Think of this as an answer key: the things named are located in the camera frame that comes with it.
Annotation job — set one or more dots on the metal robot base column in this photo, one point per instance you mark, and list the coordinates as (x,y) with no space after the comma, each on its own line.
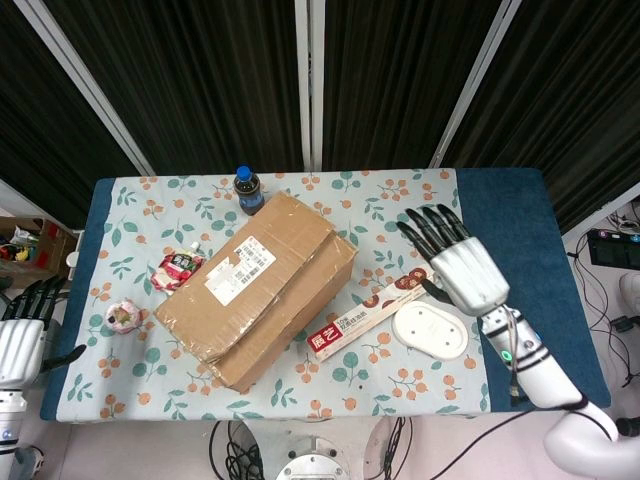
(315,460)

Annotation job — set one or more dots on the white table side bracket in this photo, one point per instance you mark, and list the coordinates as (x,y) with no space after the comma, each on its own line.
(75,257)

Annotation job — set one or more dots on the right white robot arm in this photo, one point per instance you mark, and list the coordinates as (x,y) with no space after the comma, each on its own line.
(545,370)

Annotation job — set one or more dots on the blue table cover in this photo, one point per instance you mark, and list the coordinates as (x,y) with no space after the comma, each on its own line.
(520,225)

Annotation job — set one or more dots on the cola bottle blue cap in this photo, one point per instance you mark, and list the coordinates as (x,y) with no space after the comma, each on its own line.
(248,195)

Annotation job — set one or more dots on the red white jelly pouch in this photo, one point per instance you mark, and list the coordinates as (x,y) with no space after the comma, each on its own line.
(175,267)

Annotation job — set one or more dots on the white oval plastic tray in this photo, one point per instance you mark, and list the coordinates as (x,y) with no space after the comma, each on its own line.
(430,327)

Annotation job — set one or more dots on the large brown cardboard box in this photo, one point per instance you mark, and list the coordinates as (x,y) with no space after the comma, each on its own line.
(260,280)

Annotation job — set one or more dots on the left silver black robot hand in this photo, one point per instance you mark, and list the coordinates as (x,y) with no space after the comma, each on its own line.
(20,350)

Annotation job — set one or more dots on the cardboard box with toys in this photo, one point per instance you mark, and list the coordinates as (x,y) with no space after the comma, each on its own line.
(55,245)

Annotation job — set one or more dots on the long baking paper box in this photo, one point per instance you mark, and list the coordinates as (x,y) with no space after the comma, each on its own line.
(360,320)

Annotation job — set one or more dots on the black folding screen panel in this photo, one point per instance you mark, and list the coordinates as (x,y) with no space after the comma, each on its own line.
(200,75)
(30,100)
(400,75)
(575,100)

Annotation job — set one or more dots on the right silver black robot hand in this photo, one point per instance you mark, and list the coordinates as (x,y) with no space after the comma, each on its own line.
(465,272)

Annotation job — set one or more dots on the pink wrapped snack cup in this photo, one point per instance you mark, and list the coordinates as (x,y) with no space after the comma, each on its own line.
(122,316)

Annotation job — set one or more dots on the floral fruit print tablecloth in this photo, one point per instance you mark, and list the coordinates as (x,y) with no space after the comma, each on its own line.
(380,210)

